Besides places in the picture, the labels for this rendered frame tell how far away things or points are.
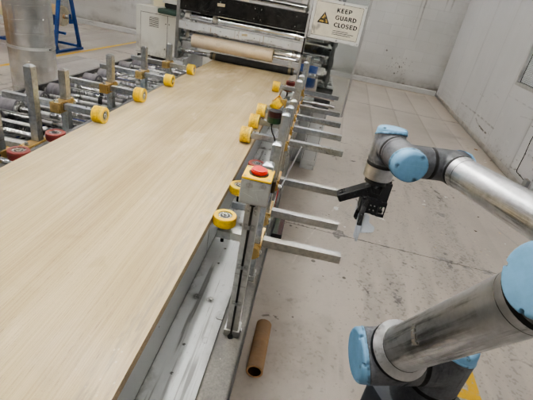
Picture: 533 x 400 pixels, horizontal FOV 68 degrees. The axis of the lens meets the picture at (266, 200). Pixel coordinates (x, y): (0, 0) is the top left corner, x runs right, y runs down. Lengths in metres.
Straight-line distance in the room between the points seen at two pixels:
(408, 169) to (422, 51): 9.31
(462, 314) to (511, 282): 0.15
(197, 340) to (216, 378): 0.22
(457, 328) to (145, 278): 0.73
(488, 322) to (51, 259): 1.00
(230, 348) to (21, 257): 0.60
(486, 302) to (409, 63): 9.73
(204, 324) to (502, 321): 0.90
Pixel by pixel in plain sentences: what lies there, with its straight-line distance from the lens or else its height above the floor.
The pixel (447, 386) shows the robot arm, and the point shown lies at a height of 0.76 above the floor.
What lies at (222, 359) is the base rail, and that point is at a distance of 1.17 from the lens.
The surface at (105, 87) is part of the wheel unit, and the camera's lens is 2.52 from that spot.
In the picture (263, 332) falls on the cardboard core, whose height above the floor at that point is 0.08.
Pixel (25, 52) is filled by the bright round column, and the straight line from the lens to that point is 5.27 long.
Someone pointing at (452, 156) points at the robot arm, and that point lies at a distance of 1.16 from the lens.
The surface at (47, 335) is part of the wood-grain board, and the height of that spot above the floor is 0.90.
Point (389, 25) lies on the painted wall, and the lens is 10.24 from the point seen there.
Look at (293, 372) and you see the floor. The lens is 2.09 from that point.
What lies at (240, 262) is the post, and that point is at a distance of 1.04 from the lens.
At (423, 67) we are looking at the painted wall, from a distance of 10.43.
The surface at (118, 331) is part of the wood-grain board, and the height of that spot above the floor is 0.90.
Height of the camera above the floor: 1.60
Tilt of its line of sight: 28 degrees down
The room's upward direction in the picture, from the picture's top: 11 degrees clockwise
